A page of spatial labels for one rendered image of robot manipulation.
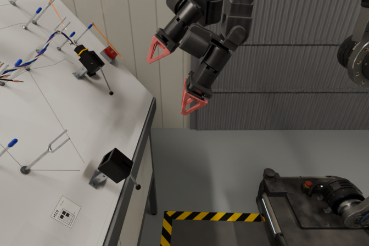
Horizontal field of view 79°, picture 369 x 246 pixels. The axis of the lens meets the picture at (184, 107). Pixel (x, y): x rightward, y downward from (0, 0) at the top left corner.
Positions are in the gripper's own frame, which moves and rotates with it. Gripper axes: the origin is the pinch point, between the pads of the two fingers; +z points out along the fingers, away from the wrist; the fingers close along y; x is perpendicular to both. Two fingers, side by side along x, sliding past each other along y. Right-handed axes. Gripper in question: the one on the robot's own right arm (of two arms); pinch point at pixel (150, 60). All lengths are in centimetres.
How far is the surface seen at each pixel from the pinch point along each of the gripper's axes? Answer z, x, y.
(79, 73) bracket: 19.8, -14.2, -1.9
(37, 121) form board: 24.2, -7.6, 21.6
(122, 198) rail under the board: 27.9, 20.4, 19.4
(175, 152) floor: 75, 58, -115
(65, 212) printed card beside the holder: 27.8, 11.0, 32.2
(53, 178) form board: 26.6, 4.5, 28.8
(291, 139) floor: -5, 136, -146
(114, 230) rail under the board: 29.4, 22.7, 27.2
